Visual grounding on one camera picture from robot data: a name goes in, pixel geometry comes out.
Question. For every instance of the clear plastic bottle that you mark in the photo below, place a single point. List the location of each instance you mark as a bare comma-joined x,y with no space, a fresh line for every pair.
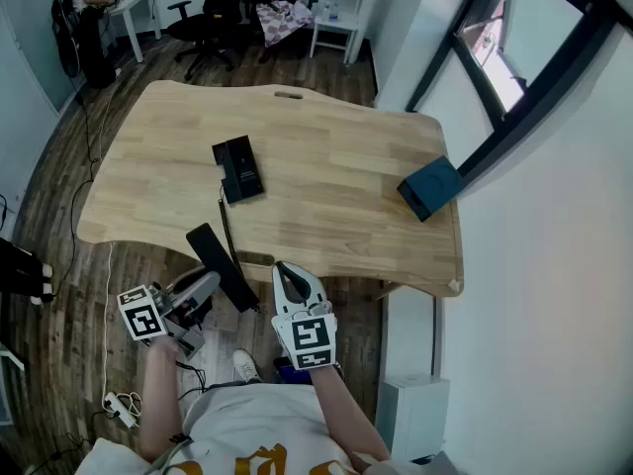
334,12

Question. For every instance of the white power strip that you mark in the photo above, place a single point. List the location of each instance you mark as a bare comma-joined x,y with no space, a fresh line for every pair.
120,409

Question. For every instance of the person's left forearm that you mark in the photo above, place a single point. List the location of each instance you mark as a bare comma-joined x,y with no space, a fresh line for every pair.
160,399

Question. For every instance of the white desk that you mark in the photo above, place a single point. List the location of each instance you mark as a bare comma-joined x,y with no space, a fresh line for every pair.
133,8

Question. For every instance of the black chair with checkered cloth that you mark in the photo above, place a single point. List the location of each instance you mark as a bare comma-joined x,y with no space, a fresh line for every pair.
282,18

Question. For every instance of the black square box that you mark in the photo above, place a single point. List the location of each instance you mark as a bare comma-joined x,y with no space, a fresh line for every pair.
430,186

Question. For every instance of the black office chair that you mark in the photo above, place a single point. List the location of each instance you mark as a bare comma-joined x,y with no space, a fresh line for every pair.
198,28

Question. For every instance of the black window frame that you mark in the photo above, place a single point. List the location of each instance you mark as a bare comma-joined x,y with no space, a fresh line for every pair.
499,131

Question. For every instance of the white shoe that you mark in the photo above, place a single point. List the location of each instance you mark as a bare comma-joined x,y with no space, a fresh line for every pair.
245,365

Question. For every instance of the white shirt with gold print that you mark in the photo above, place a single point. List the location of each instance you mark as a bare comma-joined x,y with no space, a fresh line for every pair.
257,423

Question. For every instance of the dark blue device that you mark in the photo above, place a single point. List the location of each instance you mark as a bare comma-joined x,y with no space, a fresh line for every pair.
289,371

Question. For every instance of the black desk control panel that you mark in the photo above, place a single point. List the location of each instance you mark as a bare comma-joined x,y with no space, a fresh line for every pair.
257,258

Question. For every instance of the person's right forearm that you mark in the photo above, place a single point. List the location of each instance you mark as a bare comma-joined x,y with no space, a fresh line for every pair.
341,413

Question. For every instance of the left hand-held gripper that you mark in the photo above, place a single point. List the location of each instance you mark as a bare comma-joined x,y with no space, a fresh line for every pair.
141,314

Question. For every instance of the black wrist band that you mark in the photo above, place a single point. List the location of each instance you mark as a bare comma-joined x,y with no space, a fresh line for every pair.
179,437

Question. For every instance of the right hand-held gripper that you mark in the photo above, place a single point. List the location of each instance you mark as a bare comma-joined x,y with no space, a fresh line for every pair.
309,337

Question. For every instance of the black telephone handset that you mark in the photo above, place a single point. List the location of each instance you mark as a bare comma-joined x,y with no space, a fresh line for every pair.
217,260

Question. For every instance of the black backpack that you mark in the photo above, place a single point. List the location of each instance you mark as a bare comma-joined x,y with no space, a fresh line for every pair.
64,42

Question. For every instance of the white side table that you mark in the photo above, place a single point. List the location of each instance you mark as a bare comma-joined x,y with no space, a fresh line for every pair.
338,25

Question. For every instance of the white metal rack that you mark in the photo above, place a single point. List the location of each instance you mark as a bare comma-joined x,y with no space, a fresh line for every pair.
7,369

